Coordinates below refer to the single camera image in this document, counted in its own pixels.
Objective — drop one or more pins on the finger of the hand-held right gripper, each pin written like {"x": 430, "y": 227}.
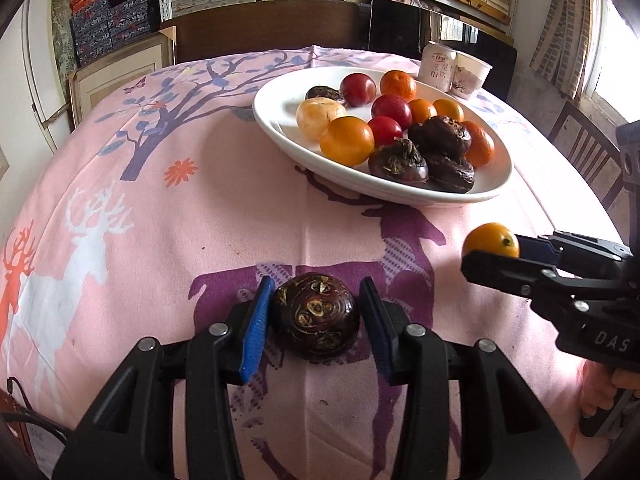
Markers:
{"x": 500, "y": 272}
{"x": 535, "y": 249}

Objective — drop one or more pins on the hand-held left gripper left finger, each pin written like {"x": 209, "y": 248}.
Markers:
{"x": 255, "y": 330}

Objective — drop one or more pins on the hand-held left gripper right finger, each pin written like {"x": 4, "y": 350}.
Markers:
{"x": 372, "y": 320}

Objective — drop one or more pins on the small yellow orange with spot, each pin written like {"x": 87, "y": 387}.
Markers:
{"x": 487, "y": 240}

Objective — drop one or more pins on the dark brown water chestnut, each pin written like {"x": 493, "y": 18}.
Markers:
{"x": 325, "y": 94}
{"x": 315, "y": 315}
{"x": 445, "y": 135}

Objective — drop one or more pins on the wrinkled water chestnut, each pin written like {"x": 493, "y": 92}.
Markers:
{"x": 450, "y": 174}

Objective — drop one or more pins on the dark red plum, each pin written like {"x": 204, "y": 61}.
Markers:
{"x": 358, "y": 89}
{"x": 391, "y": 109}
{"x": 384, "y": 131}

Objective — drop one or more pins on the white oval plate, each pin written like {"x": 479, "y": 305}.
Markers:
{"x": 285, "y": 110}

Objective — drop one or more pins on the person's right hand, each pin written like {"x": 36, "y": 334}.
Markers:
{"x": 597, "y": 390}

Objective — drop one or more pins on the dark wooden chair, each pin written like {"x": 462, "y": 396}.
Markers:
{"x": 585, "y": 150}

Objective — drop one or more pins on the large orange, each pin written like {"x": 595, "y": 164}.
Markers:
{"x": 481, "y": 144}

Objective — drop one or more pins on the pink printed tablecloth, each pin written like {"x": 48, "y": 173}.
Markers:
{"x": 200, "y": 210}

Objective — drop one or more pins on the water chestnut with sprout tuft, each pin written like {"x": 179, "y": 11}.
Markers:
{"x": 398, "y": 164}

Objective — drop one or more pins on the white paper cup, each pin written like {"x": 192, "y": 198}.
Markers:
{"x": 470, "y": 76}

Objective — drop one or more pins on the white beverage can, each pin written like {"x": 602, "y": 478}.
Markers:
{"x": 436, "y": 67}

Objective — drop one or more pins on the pale yellow round fruit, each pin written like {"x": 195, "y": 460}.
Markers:
{"x": 315, "y": 117}

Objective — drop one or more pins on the bright window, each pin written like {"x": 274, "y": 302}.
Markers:
{"x": 615, "y": 35}

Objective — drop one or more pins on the black glossy cabinet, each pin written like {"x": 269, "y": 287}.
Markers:
{"x": 400, "y": 25}

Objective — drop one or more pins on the brown wooden board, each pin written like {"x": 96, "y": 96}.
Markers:
{"x": 265, "y": 30}

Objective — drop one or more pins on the stack of blue patterned boxes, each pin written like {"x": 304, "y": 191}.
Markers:
{"x": 110, "y": 25}

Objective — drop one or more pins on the white metal shelf rack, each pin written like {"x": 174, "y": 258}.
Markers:
{"x": 165, "y": 0}

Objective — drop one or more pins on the white leaning board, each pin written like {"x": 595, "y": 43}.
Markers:
{"x": 42, "y": 60}

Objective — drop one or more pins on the green marbled panel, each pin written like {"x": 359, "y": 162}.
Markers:
{"x": 62, "y": 20}

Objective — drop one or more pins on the light wooden picture frame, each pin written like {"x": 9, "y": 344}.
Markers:
{"x": 120, "y": 70}

